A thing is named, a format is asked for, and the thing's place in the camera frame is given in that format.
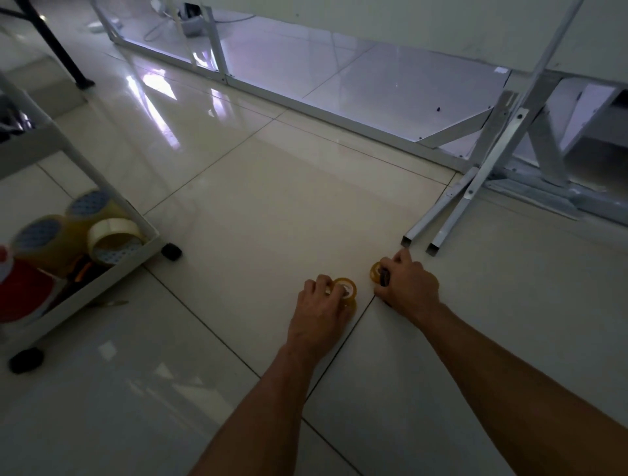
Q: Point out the person's right hand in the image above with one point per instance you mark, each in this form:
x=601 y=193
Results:
x=409 y=289

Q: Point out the person's left hand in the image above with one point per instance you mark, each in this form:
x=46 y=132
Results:
x=319 y=316

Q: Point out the pile of small tape rolls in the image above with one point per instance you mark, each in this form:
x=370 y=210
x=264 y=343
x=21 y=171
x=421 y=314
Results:
x=346 y=284

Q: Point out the red plastic bucket with lid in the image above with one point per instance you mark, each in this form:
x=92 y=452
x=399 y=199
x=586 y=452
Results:
x=22 y=294

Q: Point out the beige plastic cart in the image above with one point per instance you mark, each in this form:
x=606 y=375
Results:
x=44 y=142

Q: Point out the person's right forearm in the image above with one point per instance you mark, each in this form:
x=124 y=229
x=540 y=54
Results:
x=530 y=392

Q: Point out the person's left forearm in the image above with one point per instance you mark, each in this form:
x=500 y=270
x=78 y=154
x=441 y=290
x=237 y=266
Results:
x=265 y=421

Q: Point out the white partition board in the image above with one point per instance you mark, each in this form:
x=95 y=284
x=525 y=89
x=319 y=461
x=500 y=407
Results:
x=392 y=29

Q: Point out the black metal stair railing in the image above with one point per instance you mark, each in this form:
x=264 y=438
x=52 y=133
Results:
x=54 y=46

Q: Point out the grey metal partition frame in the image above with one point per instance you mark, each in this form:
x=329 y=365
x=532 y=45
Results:
x=495 y=157

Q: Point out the thin beige wall strip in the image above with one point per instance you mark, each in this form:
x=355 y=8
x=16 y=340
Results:
x=180 y=34

